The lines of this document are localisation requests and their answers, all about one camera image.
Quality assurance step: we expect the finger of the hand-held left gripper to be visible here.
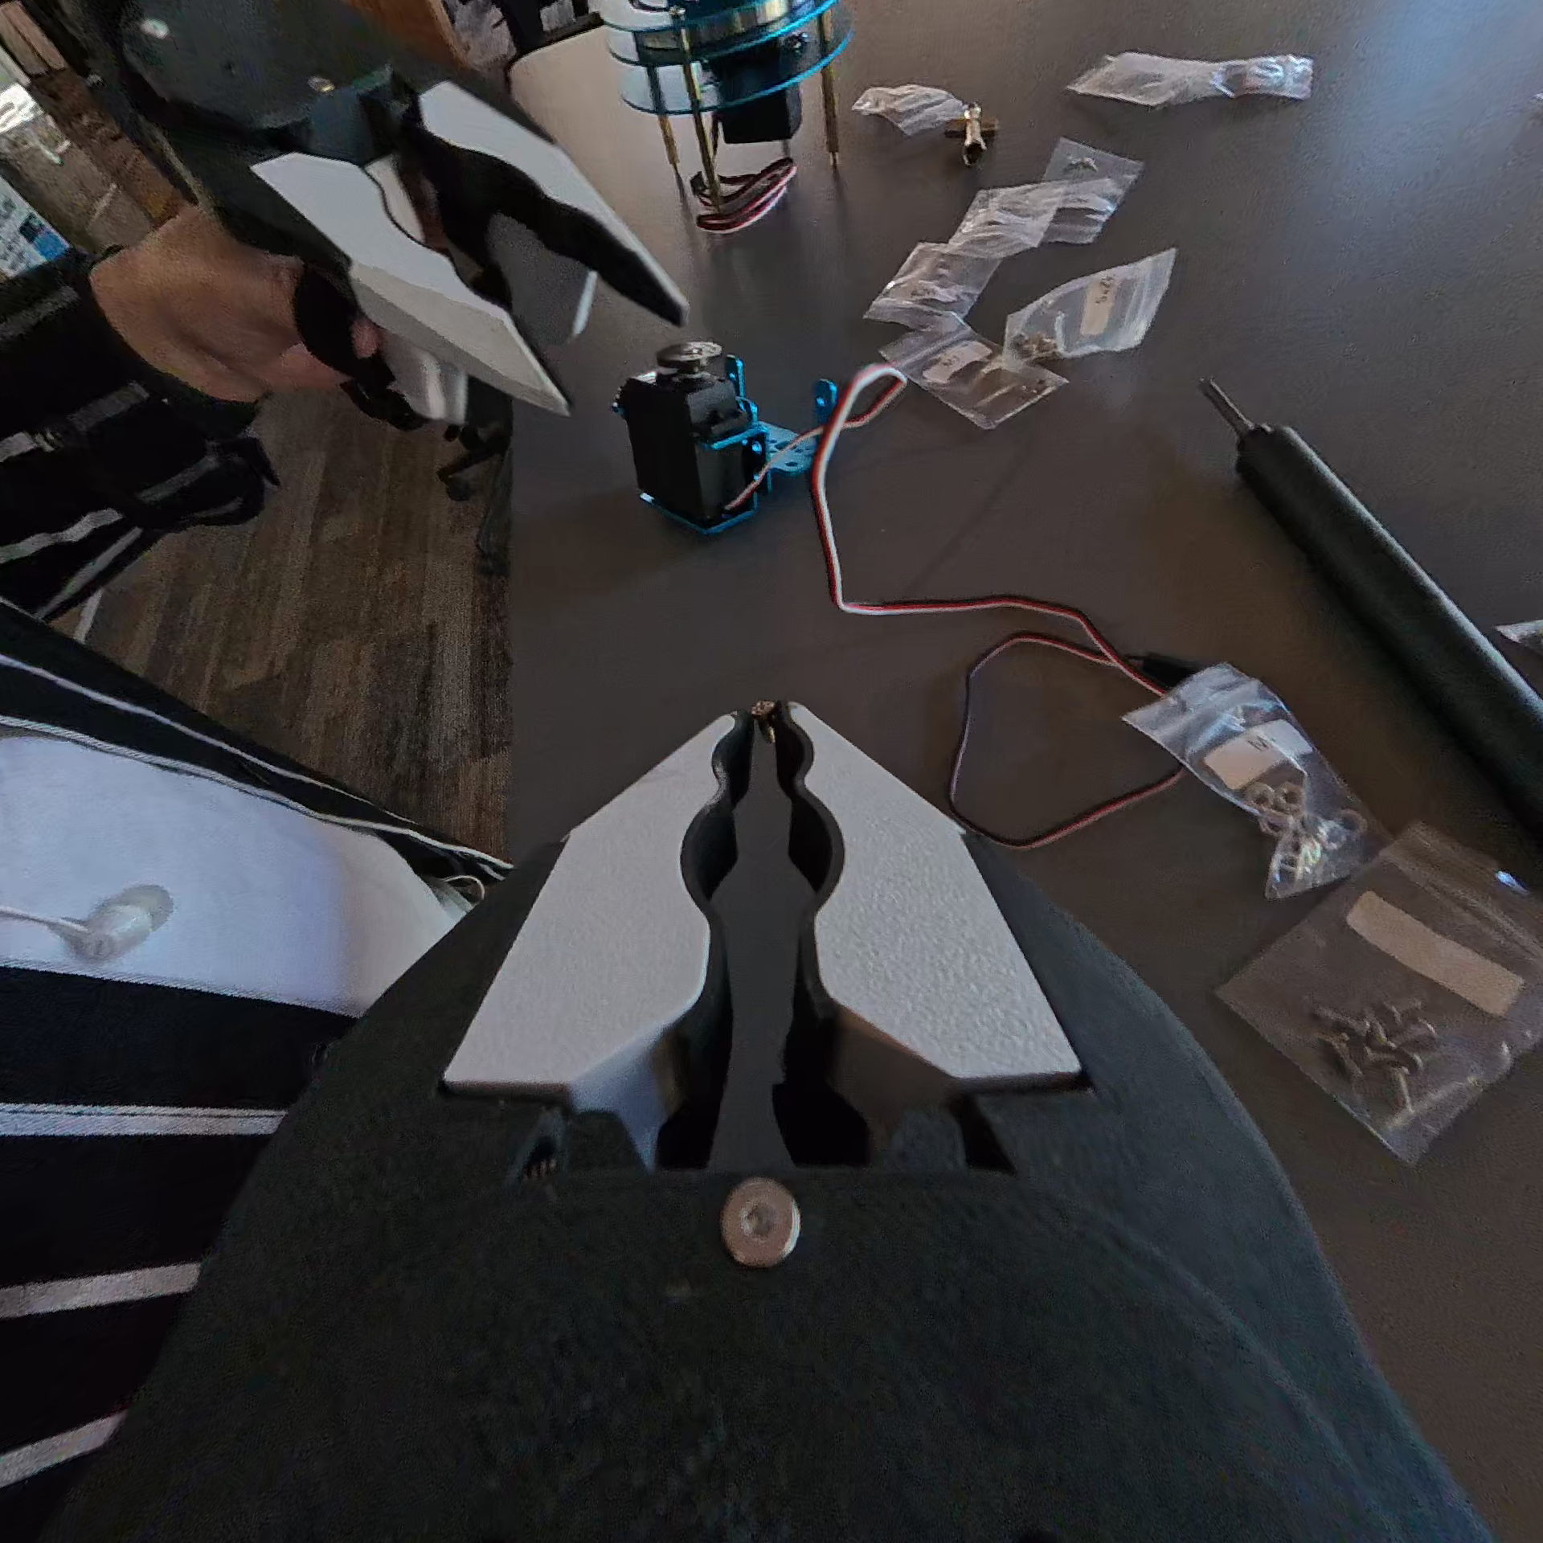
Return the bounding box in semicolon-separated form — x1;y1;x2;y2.
248;147;573;419
410;77;694;329

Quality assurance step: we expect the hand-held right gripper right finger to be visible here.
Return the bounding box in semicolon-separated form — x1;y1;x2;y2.
775;702;1086;1097

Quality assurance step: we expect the long twisted clear plastic bag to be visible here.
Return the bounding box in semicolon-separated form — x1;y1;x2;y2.
1067;52;1315;103

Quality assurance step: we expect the dark brown desk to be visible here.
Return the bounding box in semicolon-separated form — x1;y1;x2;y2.
507;0;1543;1543

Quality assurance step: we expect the black servo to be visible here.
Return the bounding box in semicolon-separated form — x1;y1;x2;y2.
621;340;841;540

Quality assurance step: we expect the clear bag with dark screws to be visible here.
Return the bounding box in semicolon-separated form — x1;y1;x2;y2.
1214;823;1543;1167

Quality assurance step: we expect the black screwdriver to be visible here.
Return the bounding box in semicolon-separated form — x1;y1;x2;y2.
1200;377;1543;840

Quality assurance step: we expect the clear bag with brass nuts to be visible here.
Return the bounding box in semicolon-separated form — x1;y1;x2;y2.
880;324;1071;432

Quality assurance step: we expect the person's white shirt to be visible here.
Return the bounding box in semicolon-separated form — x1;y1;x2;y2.
0;735;472;1020

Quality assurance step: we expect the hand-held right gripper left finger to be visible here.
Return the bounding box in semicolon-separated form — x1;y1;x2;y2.
441;711;759;1123

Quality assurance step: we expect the person's striped black jacket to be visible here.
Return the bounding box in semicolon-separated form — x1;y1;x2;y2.
0;603;514;1543

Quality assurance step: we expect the red white black servo cable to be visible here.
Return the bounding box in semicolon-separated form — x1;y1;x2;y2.
814;366;1189;845

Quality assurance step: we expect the person's left hand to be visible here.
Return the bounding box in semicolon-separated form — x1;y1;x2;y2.
90;208;399;412

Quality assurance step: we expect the clear bag with silver nuts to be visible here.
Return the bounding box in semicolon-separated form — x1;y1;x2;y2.
1121;663;1389;902

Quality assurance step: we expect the coiled red white black cable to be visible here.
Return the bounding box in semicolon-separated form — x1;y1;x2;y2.
689;156;799;237

